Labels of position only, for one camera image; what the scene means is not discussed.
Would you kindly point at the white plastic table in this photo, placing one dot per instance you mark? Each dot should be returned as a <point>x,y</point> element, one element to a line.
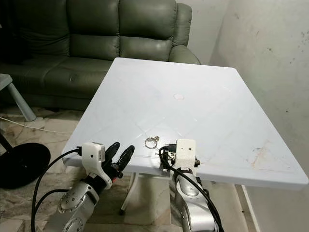
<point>198,125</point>

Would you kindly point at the black slanted stand pole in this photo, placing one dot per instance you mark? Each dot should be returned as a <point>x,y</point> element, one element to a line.
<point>6,142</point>

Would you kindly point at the small grey side table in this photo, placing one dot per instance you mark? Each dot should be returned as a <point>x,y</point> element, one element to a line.
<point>5,81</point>

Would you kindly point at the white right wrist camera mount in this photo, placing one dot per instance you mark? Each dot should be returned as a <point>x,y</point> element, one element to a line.
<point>186,152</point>

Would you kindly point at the round white table cap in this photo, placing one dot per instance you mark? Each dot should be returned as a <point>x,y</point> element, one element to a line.
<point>178,96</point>

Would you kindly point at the dark green leather sofa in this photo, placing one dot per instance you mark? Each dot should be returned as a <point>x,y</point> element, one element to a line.
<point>91,48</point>

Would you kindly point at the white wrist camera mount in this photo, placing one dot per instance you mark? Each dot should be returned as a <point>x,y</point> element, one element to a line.
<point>91,153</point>
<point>186,152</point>

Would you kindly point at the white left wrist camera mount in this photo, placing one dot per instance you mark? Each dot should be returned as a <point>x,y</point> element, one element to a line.
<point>91,153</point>

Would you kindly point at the black round stand base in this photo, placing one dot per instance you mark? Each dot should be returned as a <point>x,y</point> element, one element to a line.
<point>24,166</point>

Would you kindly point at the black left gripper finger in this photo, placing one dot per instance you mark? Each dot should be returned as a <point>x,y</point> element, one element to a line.
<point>125,158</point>
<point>113,151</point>

